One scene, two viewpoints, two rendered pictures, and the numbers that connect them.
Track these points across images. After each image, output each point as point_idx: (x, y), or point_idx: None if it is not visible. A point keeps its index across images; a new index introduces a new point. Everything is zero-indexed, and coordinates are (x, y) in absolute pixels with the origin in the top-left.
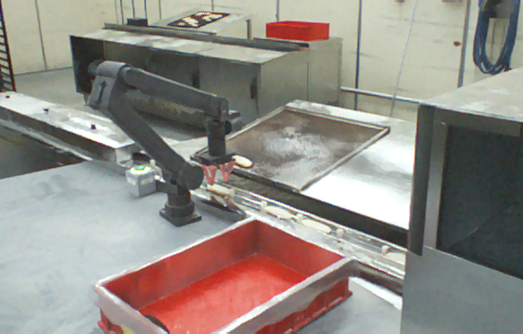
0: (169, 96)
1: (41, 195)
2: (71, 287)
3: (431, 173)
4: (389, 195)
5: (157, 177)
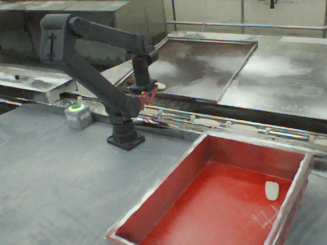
0: (107, 40)
1: None
2: (66, 231)
3: None
4: (288, 94)
5: (91, 111)
